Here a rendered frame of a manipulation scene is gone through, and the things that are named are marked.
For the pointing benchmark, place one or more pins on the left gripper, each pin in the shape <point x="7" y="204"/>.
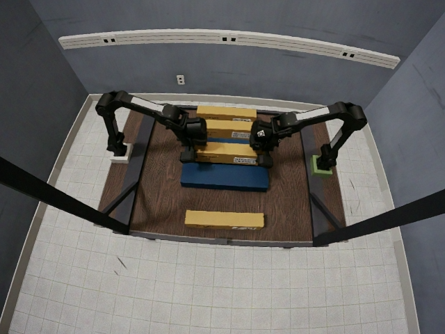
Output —
<point x="190" y="155"/>

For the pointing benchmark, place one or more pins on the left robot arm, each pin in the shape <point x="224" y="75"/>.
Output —
<point x="165" y="114"/>

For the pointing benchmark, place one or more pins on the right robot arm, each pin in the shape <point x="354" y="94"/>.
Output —
<point x="291" y="122"/>

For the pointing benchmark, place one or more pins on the yellow cardboard carton side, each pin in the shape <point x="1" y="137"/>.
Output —
<point x="227" y="153"/>
<point x="228" y="129"/>
<point x="226" y="113"/>
<point x="224" y="220"/>

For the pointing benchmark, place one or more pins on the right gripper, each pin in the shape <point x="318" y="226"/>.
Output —
<point x="265" y="160"/>

